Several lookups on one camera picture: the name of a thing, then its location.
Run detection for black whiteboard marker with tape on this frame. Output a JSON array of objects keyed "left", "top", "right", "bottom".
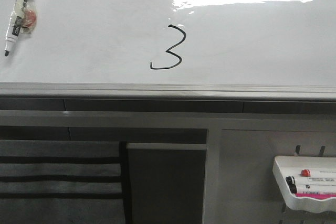
[{"left": 4, "top": 0, "right": 28, "bottom": 57}]

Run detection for white whiteboard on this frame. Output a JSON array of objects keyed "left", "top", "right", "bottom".
[{"left": 1, "top": 0, "right": 335, "bottom": 100}]

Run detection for red capped whiteboard marker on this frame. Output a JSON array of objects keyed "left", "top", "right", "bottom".
[{"left": 301, "top": 169, "right": 336, "bottom": 178}]

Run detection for dark grey panel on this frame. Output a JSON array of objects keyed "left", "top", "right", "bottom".
[{"left": 129, "top": 149, "right": 206, "bottom": 223}]

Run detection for left black tray hook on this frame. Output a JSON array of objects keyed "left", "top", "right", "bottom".
[{"left": 294, "top": 145, "right": 301, "bottom": 156}]

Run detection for black tray hook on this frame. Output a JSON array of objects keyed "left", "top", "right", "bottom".
[
  {"left": 319, "top": 145, "right": 325, "bottom": 157},
  {"left": 294, "top": 145, "right": 301, "bottom": 156}
]

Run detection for upper black capped marker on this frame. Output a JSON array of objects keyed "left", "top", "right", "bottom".
[{"left": 286, "top": 176, "right": 336, "bottom": 185}]

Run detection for black capped marker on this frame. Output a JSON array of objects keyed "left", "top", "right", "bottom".
[
  {"left": 286, "top": 176, "right": 336, "bottom": 185},
  {"left": 289, "top": 184, "right": 336, "bottom": 194}
]

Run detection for grey black striped cloth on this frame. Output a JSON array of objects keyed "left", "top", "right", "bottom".
[{"left": 1, "top": 140, "right": 132, "bottom": 223}]

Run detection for lower black capped marker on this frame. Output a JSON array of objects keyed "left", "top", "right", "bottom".
[{"left": 289, "top": 184, "right": 336, "bottom": 194}]

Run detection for right black tray hook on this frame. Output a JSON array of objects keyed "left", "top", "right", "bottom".
[{"left": 319, "top": 145, "right": 325, "bottom": 157}]

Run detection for white plastic marker tray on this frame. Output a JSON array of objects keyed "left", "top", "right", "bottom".
[{"left": 273, "top": 156, "right": 335, "bottom": 214}]

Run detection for pink eraser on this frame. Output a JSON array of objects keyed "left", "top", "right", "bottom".
[{"left": 295, "top": 194, "right": 336, "bottom": 200}]

